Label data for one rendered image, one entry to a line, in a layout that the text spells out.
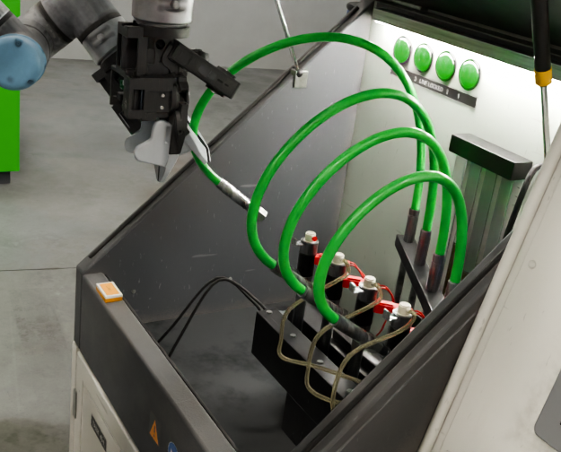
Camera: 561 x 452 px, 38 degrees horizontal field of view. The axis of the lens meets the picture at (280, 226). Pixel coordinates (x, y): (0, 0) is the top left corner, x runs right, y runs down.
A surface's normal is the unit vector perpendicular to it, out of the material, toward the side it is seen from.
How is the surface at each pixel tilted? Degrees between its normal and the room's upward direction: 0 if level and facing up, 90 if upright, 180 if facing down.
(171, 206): 90
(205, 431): 0
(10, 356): 0
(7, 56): 90
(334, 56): 90
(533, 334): 76
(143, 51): 90
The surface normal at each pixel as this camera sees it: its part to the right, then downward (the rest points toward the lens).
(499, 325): -0.81, -0.14
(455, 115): -0.86, 0.09
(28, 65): 0.12, 0.39
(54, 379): 0.12, -0.92
